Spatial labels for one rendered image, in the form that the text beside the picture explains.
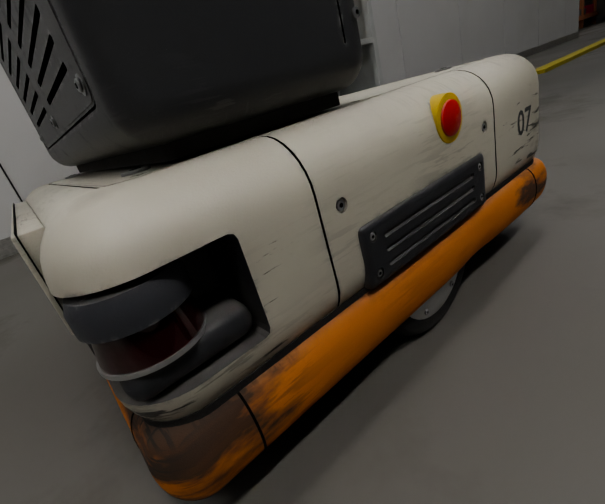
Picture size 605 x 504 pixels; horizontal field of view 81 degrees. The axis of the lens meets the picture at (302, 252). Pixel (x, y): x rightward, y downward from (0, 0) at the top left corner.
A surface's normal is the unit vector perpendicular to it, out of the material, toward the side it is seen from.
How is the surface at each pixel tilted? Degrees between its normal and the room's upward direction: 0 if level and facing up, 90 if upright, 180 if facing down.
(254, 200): 73
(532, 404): 0
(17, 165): 90
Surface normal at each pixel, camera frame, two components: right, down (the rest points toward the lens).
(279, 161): 0.32, -0.44
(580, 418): -0.26, -0.88
